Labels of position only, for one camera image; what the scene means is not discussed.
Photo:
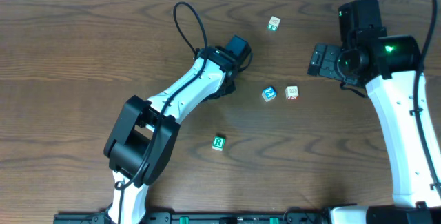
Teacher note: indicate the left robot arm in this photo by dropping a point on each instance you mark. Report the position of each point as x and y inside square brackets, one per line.
[141, 142]

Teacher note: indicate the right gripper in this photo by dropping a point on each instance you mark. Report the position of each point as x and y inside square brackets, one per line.
[324, 62]

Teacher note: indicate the red sided wooden block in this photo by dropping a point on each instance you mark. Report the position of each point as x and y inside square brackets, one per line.
[291, 92]

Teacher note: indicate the blue number 2 block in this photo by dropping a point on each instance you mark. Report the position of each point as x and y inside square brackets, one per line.
[269, 93]

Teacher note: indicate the green letter R block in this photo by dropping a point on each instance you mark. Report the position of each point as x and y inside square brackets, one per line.
[218, 143]

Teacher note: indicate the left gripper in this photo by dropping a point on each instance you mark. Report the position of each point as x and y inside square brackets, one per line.
[227, 88]

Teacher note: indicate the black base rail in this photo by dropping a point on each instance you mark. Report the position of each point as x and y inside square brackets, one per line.
[168, 218]

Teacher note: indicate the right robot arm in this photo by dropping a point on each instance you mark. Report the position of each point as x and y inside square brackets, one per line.
[384, 69]

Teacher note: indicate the green sided wooden block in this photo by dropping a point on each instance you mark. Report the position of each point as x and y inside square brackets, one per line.
[273, 24]

